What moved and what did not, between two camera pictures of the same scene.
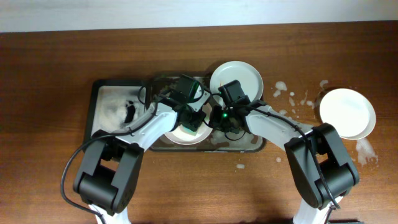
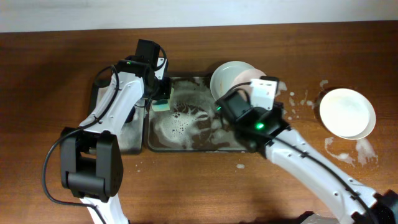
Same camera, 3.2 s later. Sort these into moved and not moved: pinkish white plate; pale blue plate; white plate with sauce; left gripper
Moved: pinkish white plate; left gripper
Not moved: white plate with sauce; pale blue plate
